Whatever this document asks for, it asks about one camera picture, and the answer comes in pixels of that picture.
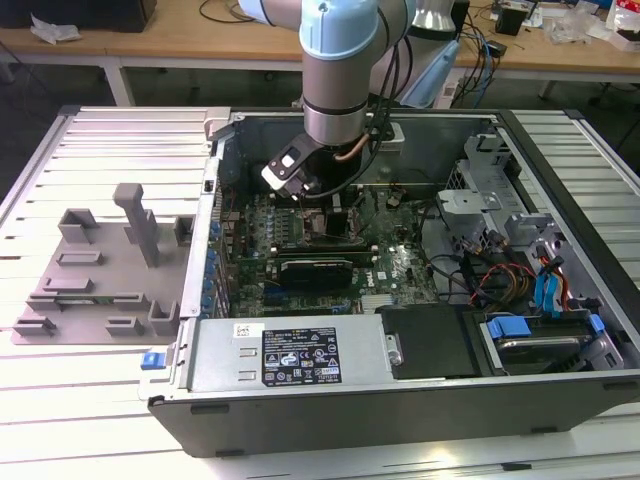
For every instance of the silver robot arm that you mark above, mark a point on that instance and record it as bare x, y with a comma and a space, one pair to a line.
335, 85

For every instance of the CPU socket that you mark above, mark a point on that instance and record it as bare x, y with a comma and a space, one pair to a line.
312, 225

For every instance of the round coin battery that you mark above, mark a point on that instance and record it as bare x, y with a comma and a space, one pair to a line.
394, 201

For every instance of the black graphics card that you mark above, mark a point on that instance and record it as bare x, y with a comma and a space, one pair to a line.
315, 275

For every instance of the green motherboard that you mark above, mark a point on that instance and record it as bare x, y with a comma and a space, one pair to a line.
400, 280

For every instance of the grey metal drive cage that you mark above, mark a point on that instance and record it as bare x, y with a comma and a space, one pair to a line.
465, 202

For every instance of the silver chipset heatsink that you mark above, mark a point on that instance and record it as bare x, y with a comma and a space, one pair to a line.
377, 303

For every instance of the black plastic shroud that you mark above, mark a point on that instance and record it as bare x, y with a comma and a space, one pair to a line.
430, 340

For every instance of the small flat black device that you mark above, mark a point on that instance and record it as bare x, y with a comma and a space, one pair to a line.
497, 47

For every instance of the grey power supply unit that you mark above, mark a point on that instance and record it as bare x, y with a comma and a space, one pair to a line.
225, 350

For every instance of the small black box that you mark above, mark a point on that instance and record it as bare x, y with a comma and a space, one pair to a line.
510, 21

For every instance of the long wooden desk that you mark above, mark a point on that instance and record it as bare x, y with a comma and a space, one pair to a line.
150, 45

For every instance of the grey plastic parts rack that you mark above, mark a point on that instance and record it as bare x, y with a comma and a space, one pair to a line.
115, 280

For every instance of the black open PC case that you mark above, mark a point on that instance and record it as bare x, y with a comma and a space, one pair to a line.
350, 425

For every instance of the blue case latch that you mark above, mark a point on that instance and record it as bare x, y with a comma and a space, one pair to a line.
152, 361

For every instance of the hard disk in blue carrier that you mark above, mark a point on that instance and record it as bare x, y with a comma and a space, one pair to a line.
540, 350

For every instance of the clear plastic bags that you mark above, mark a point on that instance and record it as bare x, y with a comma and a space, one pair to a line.
575, 25

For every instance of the large black box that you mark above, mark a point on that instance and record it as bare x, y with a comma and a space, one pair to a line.
75, 12

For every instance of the white crumpled plastic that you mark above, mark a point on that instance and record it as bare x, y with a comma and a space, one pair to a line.
52, 31

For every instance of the red and white bag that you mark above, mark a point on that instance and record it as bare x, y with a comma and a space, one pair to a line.
625, 20

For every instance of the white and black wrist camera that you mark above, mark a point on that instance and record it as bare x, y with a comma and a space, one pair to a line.
282, 170

